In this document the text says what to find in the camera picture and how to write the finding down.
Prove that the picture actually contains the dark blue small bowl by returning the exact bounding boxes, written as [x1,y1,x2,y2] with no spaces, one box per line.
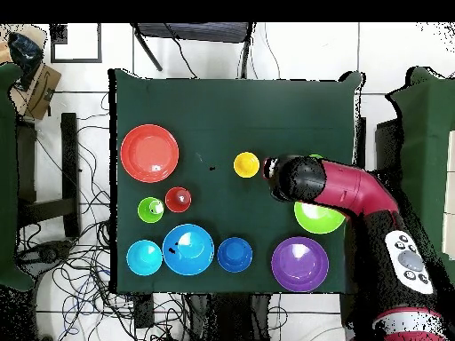
[216,236,254,274]

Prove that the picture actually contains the black square frame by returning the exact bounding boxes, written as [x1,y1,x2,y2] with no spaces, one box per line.
[50,22,103,64]

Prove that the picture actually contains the large blue bowl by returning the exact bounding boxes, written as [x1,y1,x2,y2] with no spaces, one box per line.
[162,223,215,277]

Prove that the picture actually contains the green cloth side table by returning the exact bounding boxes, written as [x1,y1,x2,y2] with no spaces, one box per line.
[385,66,455,285]
[0,62,36,292]

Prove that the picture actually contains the light blue small bowl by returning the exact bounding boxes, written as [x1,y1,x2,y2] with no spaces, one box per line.
[125,239,164,277]

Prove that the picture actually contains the wide orange bowl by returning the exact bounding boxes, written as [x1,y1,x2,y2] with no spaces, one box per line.
[119,123,180,184]

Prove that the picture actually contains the purple bowl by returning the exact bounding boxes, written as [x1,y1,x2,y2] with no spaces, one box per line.
[270,236,331,293]

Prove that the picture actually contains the dark green table cloth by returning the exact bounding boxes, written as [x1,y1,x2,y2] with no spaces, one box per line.
[108,67,365,295]

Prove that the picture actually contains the black bag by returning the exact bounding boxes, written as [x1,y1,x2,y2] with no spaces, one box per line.
[7,31,44,90]

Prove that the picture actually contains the tangled black floor cables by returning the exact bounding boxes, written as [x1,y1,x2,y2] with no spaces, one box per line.
[15,91,189,341]

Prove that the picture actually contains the black stand frame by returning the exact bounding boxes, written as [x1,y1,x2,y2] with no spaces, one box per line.
[374,118,404,178]
[15,112,82,239]

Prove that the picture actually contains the brown cardboard box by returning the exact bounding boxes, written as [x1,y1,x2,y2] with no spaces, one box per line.
[8,62,62,121]

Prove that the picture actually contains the large green bowl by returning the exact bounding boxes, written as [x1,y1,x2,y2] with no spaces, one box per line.
[293,200,347,235]

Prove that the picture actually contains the ribbed green cup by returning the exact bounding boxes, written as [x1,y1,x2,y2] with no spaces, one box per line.
[137,196,165,225]

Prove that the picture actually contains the black power strip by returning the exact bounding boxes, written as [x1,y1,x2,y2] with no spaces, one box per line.
[133,294,155,329]

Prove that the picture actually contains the plain orange cup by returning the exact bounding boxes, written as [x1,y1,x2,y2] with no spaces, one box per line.
[164,186,193,214]

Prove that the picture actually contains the dark folding chair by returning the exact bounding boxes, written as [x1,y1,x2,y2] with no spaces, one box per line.
[130,21,257,80]

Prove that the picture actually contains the ribbed yellow cup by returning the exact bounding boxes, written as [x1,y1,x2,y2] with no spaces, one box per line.
[233,151,261,179]

